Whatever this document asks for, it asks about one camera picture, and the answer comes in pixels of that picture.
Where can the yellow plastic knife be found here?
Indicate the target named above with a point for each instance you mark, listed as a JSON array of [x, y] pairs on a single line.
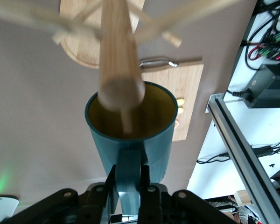
[[180, 110]]

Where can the yellow plastic fork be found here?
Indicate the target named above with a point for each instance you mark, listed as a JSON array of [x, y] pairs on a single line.
[[180, 101]]

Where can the cardboard box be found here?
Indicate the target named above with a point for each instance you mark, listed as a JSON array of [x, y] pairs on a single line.
[[242, 198]]

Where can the black power supply box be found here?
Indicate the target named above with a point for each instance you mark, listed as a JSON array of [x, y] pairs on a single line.
[[270, 84]]

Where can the small black power adapter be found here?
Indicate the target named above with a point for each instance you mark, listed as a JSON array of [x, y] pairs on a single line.
[[262, 150]]

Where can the teal cup yellow inside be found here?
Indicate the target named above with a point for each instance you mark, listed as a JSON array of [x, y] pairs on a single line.
[[154, 151]]

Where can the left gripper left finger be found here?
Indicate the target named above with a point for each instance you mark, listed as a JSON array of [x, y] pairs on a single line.
[[93, 207]]

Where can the aluminium camera mast profile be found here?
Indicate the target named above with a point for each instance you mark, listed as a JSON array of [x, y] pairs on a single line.
[[242, 149]]

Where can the wooden cup rack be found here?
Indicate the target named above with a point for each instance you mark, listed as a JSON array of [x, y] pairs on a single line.
[[117, 46]]

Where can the large table cover sheet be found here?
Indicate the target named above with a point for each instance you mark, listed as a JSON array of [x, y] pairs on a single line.
[[37, 105]]

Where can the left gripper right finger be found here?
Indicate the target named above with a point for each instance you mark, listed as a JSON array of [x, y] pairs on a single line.
[[154, 207]]

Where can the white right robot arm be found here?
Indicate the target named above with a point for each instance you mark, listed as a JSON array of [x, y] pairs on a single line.
[[2, 207]]

